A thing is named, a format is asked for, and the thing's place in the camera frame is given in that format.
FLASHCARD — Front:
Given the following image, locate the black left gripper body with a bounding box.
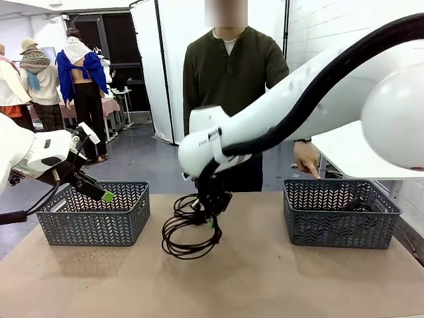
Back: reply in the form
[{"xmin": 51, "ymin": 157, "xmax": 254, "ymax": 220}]
[{"xmin": 46, "ymin": 158, "xmax": 83, "ymax": 188}]

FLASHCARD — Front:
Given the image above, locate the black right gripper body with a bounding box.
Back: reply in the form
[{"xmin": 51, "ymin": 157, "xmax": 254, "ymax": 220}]
[{"xmin": 195, "ymin": 175, "xmax": 233, "ymax": 217}]

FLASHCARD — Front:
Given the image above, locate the large black cable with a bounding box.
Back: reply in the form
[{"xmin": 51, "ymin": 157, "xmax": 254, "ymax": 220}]
[{"xmin": 161, "ymin": 211, "xmax": 223, "ymax": 260}]

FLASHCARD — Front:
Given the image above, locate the black power cable with plug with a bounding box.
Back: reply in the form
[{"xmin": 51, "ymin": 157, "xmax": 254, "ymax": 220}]
[{"xmin": 340, "ymin": 197, "xmax": 388, "ymax": 213}]

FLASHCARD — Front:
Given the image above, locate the person's left hand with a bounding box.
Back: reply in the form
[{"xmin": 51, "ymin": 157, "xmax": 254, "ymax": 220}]
[{"xmin": 293, "ymin": 141, "xmax": 322, "ymax": 181}]

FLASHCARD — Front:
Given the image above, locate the grey plastic lattice basket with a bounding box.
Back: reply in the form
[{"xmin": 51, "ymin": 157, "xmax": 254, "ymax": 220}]
[
  {"xmin": 283, "ymin": 178, "xmax": 403, "ymax": 250},
  {"xmin": 35, "ymin": 180, "xmax": 150, "ymax": 246}
]

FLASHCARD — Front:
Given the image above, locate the table with pink cloth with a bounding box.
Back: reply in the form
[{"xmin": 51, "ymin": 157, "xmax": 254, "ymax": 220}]
[{"xmin": 29, "ymin": 97, "xmax": 121, "ymax": 144}]

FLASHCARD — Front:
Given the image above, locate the mannequin with patterned scarf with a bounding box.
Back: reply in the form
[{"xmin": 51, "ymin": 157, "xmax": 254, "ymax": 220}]
[{"xmin": 19, "ymin": 38, "xmax": 71, "ymax": 133}]

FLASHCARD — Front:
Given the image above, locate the small white-legged desk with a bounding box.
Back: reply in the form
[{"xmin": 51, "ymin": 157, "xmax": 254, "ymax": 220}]
[{"xmin": 112, "ymin": 87, "xmax": 135, "ymax": 131}]

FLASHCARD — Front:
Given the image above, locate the mannequin with cream jacket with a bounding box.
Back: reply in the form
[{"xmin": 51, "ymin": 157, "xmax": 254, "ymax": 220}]
[{"xmin": 0, "ymin": 42, "xmax": 36, "ymax": 132}]

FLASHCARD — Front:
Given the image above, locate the mannequin with blue shirt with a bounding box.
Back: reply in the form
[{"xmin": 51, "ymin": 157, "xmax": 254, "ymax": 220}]
[{"xmin": 55, "ymin": 28, "xmax": 110, "ymax": 164}]

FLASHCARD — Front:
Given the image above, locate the white humanoid robot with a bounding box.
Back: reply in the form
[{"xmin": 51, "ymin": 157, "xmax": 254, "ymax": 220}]
[{"xmin": 92, "ymin": 46, "xmax": 115, "ymax": 83}]

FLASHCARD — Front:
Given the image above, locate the person in green sweater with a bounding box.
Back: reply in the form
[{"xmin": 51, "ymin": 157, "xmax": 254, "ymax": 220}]
[{"xmin": 182, "ymin": 0, "xmax": 322, "ymax": 193}]

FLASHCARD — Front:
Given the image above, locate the white backdrop screen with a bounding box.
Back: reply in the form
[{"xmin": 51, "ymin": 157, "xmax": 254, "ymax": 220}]
[
  {"xmin": 130, "ymin": 0, "xmax": 182, "ymax": 146},
  {"xmin": 158, "ymin": 0, "xmax": 289, "ymax": 146}
]

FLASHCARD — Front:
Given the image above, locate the white side table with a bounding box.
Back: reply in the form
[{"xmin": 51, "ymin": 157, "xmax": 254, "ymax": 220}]
[{"xmin": 311, "ymin": 121, "xmax": 424, "ymax": 182}]

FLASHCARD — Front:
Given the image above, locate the black backdrop stand pole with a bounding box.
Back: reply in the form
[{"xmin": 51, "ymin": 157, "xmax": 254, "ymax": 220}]
[
  {"xmin": 282, "ymin": 0, "xmax": 291, "ymax": 54},
  {"xmin": 154, "ymin": 0, "xmax": 177, "ymax": 146}
]

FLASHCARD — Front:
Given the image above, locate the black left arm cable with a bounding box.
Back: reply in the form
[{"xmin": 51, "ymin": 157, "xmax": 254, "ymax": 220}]
[{"xmin": 0, "ymin": 135, "xmax": 92, "ymax": 226}]

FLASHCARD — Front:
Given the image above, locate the thin coiled black cable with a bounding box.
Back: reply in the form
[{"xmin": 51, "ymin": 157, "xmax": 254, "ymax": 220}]
[{"xmin": 173, "ymin": 193, "xmax": 203, "ymax": 220}]

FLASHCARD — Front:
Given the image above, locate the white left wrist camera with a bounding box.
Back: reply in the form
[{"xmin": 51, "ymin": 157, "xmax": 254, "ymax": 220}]
[{"xmin": 76, "ymin": 121, "xmax": 101, "ymax": 145}]

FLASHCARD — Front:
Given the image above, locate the black braided cable sleeve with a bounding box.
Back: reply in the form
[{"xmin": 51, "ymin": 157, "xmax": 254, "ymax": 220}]
[{"xmin": 197, "ymin": 13, "xmax": 424, "ymax": 199}]

